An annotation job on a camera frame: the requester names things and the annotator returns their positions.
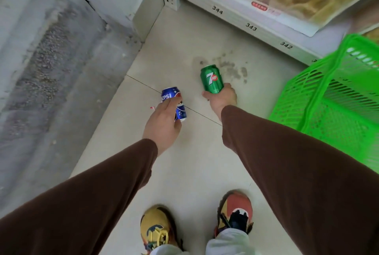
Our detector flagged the person's right hand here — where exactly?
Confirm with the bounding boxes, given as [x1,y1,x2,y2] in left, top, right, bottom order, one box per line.
[202,83,238,122]

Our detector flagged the person's left hand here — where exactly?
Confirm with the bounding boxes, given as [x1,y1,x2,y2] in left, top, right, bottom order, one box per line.
[143,96,183,157]

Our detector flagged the green 7up can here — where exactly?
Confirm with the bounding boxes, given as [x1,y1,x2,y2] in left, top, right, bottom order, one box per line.
[200,64,225,94]

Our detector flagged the Pepsi can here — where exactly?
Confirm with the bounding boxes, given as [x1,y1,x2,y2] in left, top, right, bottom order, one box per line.
[161,87,187,122]

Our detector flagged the green plastic basket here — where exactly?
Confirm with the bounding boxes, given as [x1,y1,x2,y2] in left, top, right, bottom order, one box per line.
[268,34,379,174]

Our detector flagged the person's right forearm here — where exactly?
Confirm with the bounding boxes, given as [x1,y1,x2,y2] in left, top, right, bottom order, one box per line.
[221,105,379,255]

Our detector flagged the person's left forearm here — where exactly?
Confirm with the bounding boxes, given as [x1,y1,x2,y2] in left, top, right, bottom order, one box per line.
[0,139,158,255]

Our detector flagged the person's left leg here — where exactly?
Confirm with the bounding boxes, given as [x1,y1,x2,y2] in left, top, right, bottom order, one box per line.
[149,244,190,255]

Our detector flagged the person's leg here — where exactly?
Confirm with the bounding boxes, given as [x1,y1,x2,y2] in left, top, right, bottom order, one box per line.
[206,228,258,255]
[149,244,190,255]

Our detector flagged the person's right leg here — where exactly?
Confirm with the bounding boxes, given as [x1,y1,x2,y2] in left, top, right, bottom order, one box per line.
[206,228,258,255]

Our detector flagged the yellow left shoe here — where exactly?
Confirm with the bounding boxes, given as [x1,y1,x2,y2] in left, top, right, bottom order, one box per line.
[140,206,183,254]

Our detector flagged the red right shoe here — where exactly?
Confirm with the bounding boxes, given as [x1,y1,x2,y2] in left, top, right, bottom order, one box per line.
[214,190,254,238]

